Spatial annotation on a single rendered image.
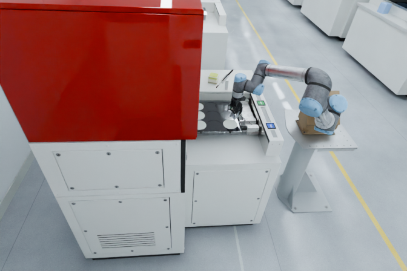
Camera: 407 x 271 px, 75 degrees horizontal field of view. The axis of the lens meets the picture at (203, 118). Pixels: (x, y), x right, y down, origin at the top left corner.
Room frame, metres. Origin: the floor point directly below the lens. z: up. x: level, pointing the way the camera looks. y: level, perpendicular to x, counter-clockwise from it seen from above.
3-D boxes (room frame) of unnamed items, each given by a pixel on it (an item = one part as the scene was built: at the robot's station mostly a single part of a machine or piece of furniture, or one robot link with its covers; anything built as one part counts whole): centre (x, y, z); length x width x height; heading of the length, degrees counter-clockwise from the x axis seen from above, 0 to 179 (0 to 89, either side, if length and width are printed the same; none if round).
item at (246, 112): (1.57, -0.33, 0.87); 0.36 x 0.08 x 0.03; 7
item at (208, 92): (1.92, -0.11, 0.89); 0.62 x 0.35 x 0.14; 97
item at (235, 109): (1.47, -0.21, 1.06); 0.09 x 0.08 x 0.12; 150
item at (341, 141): (1.57, -0.85, 0.75); 0.45 x 0.44 x 0.13; 97
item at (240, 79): (1.47, -0.22, 1.21); 0.09 x 0.08 x 0.11; 62
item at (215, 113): (1.52, -0.07, 0.90); 0.34 x 0.34 x 0.01; 7
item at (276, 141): (1.50, -0.43, 0.89); 0.55 x 0.09 x 0.14; 7
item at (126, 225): (1.26, 0.47, 0.41); 0.82 x 0.71 x 0.82; 7
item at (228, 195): (1.61, -0.16, 0.41); 0.97 x 0.64 x 0.82; 7
